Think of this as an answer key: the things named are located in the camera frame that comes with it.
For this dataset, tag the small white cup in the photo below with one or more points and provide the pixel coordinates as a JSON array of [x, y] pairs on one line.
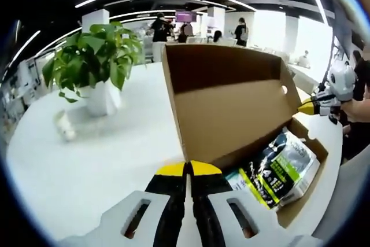
[[65, 125]]

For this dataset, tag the green black packet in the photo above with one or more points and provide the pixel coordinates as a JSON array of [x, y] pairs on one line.
[[280, 171]]

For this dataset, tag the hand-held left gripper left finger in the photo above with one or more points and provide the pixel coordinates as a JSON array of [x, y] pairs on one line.
[[170, 209]]

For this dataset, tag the purple wall screen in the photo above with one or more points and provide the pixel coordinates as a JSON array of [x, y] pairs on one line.
[[185, 17]]

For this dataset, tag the straight ceiling light strip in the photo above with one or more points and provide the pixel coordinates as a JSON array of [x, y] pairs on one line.
[[317, 2]]

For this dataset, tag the white mesh office chair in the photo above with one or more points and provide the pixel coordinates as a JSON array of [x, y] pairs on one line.
[[332, 226]]

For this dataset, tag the brown cardboard shoe box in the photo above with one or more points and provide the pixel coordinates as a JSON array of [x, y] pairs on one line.
[[231, 108]]

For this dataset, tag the black tripod stand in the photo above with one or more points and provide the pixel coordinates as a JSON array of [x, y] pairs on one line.
[[329, 62]]

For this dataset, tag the green potted plant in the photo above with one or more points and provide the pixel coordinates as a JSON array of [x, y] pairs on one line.
[[98, 53]]

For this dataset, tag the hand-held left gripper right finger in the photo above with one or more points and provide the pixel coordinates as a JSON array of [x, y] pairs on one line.
[[208, 209]]

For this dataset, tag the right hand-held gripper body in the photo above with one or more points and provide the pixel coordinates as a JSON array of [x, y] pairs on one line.
[[344, 80]]

